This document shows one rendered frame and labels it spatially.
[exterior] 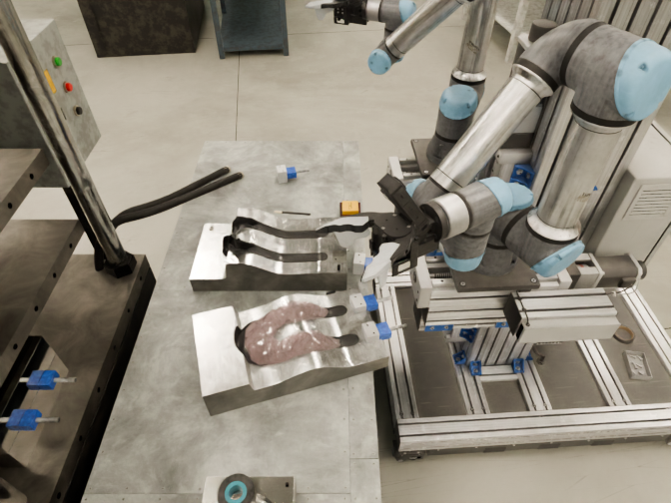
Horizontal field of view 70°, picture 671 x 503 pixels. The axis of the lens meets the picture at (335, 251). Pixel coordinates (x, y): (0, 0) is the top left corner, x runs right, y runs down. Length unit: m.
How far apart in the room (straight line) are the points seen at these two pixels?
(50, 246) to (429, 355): 1.48
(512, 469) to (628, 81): 1.66
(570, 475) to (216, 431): 1.50
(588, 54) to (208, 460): 1.19
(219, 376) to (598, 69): 1.05
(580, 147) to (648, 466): 1.70
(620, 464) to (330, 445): 1.45
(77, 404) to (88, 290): 0.41
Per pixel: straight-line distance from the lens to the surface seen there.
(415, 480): 2.13
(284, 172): 1.95
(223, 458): 1.31
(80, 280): 1.81
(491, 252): 1.30
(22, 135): 1.65
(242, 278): 1.53
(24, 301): 1.45
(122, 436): 1.41
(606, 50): 0.97
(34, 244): 1.61
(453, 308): 1.43
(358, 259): 1.57
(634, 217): 1.61
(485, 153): 1.01
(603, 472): 2.38
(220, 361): 1.31
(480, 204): 0.87
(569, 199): 1.09
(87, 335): 1.65
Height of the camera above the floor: 2.00
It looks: 46 degrees down
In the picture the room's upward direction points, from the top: straight up
